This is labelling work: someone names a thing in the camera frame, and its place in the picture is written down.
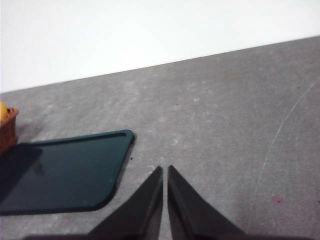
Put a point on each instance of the dark rectangular tray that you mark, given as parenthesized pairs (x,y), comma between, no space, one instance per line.
(65,175)

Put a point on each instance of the yellow banana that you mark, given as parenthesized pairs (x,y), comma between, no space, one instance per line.
(2,112)

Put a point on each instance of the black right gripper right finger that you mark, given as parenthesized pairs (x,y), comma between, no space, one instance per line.
(190,212)

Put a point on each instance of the brown wicker basket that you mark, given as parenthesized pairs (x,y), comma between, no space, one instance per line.
(8,132)

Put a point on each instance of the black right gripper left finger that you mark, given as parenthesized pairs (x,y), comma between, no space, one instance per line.
(140,212)

